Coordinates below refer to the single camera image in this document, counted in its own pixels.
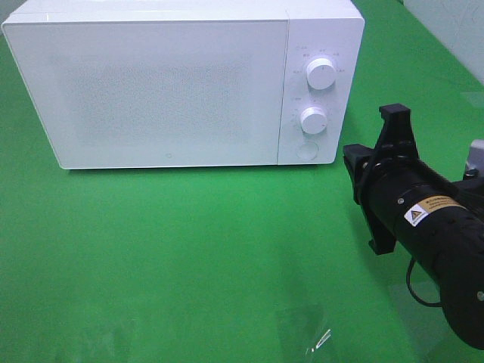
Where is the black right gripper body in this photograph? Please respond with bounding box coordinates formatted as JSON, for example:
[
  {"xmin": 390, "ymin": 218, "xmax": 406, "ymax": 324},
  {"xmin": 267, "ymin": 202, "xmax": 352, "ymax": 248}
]
[{"xmin": 361, "ymin": 141, "xmax": 460, "ymax": 242}]

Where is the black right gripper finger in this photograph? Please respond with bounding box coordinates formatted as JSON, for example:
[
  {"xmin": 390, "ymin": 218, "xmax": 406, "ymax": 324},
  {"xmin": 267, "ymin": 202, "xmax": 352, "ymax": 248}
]
[
  {"xmin": 378, "ymin": 104, "xmax": 419, "ymax": 159},
  {"xmin": 343, "ymin": 144, "xmax": 396, "ymax": 255}
]

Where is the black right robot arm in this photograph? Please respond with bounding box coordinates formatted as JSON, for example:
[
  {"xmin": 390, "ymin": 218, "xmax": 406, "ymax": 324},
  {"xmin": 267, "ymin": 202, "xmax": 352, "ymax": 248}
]
[{"xmin": 343, "ymin": 104, "xmax": 483, "ymax": 349}]

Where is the round door release button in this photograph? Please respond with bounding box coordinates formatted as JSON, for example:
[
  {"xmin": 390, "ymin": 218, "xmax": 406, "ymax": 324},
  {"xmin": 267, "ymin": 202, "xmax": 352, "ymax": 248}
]
[{"xmin": 296, "ymin": 142, "xmax": 318, "ymax": 160}]

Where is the lower white microwave knob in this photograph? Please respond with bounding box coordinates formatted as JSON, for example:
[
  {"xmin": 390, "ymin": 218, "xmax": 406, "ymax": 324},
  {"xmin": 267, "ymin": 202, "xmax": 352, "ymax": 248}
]
[{"xmin": 299, "ymin": 107, "xmax": 327, "ymax": 135}]

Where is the white microwave knob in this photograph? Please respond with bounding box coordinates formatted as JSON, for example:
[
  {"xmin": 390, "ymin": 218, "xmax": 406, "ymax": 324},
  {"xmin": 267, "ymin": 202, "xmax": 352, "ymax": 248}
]
[
  {"xmin": 306, "ymin": 57, "xmax": 337, "ymax": 91},
  {"xmin": 299, "ymin": 107, "xmax": 327, "ymax": 135}
]

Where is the upper white microwave knob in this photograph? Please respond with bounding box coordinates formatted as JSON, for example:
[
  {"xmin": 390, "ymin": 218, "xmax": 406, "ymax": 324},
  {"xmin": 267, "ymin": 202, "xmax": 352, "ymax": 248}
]
[{"xmin": 306, "ymin": 57, "xmax": 337, "ymax": 91}]

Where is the white microwave oven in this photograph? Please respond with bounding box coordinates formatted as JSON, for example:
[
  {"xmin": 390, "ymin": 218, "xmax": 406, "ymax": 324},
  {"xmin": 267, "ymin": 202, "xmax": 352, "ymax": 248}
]
[{"xmin": 2, "ymin": 1, "xmax": 365, "ymax": 166}]

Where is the white microwave door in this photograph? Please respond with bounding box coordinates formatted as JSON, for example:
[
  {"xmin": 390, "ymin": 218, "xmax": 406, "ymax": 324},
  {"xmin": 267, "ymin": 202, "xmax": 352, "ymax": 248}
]
[{"xmin": 4, "ymin": 20, "xmax": 287, "ymax": 169}]

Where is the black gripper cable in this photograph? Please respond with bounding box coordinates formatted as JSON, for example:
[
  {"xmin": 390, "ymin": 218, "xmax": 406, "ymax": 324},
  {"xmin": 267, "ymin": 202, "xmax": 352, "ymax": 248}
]
[{"xmin": 405, "ymin": 257, "xmax": 442, "ymax": 308}]

